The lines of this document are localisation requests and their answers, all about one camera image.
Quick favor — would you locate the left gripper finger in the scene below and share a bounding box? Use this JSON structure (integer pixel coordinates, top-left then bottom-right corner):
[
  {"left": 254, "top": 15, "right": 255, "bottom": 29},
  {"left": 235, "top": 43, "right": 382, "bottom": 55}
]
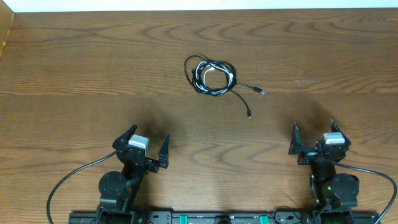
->
[
  {"left": 112, "top": 124, "right": 137, "bottom": 150},
  {"left": 158, "top": 133, "right": 170, "bottom": 169}
]

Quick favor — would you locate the white cable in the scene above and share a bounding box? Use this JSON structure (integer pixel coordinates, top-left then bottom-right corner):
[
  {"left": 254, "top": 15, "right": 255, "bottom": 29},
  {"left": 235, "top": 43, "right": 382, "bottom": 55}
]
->
[{"left": 195, "top": 61, "right": 234, "bottom": 93}]

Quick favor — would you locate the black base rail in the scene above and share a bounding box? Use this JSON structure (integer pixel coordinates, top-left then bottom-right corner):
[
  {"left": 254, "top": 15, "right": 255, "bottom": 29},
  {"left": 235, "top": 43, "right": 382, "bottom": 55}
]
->
[{"left": 68, "top": 210, "right": 382, "bottom": 224}]

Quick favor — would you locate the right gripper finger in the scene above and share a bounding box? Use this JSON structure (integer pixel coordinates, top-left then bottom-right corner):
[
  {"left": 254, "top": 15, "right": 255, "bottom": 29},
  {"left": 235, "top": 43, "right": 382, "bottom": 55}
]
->
[
  {"left": 288, "top": 123, "right": 303, "bottom": 155},
  {"left": 331, "top": 120, "right": 351, "bottom": 146}
]

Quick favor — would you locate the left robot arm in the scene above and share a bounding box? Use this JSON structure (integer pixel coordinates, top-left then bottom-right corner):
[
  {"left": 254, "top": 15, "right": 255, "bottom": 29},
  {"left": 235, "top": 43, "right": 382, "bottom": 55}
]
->
[{"left": 95, "top": 124, "right": 170, "bottom": 224}]

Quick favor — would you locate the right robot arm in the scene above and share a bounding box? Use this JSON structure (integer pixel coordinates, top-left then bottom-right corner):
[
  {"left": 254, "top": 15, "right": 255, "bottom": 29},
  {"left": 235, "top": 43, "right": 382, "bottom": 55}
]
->
[{"left": 288, "top": 121, "right": 359, "bottom": 223}]

